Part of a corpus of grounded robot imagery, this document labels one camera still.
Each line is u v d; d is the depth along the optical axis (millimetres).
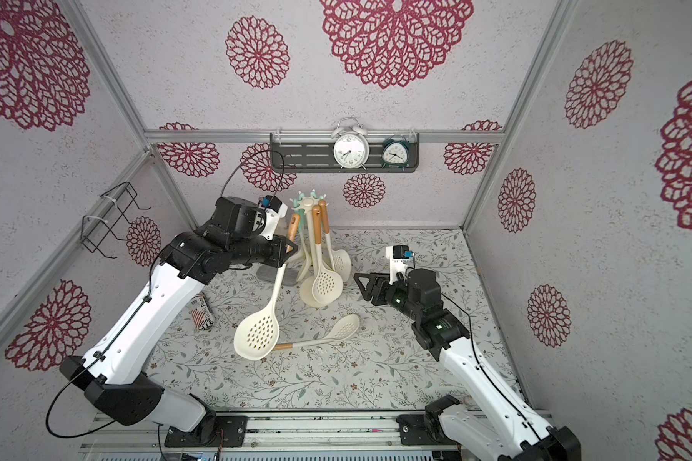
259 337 649
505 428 404
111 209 776
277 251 595
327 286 898
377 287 635
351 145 877
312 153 917
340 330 920
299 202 725
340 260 968
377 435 754
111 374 387
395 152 898
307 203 719
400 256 637
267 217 532
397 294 627
